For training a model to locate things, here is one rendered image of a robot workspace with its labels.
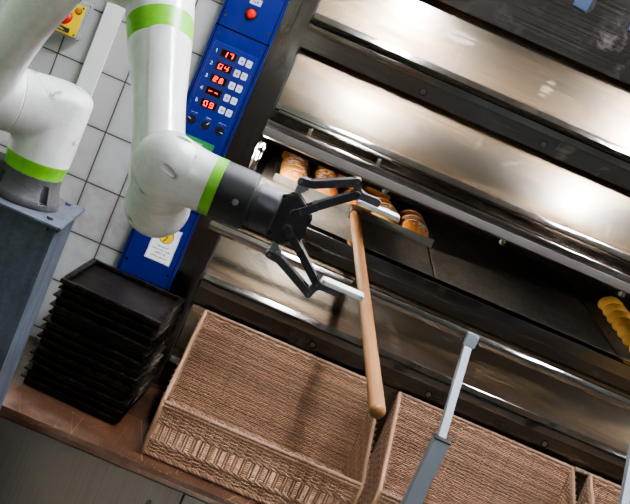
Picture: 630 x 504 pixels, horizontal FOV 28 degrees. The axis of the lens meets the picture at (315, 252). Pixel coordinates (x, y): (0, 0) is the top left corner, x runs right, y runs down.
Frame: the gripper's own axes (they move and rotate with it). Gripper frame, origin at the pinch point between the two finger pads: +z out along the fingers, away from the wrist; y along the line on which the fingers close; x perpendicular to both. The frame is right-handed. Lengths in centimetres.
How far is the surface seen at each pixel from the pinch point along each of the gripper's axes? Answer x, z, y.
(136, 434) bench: -115, -26, 91
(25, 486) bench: -100, -46, 109
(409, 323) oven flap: -155, 32, 45
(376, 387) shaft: -30.4, 13.4, 28.6
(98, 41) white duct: -153, -77, 6
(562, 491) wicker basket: -147, 91, 71
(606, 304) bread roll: -222, 100, 28
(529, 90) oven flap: -153, 35, -28
